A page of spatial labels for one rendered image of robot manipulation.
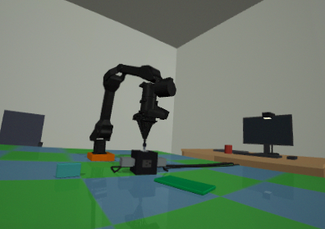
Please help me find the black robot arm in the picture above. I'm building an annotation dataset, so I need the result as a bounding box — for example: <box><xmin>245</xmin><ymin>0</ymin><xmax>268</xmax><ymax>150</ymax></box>
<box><xmin>89</xmin><ymin>64</ymin><xmax>176</xmax><ymax>154</ymax></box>

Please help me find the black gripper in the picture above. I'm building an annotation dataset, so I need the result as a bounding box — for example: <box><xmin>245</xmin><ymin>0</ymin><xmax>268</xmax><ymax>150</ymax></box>
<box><xmin>132</xmin><ymin>96</ymin><xmax>165</xmax><ymax>140</ymax></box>

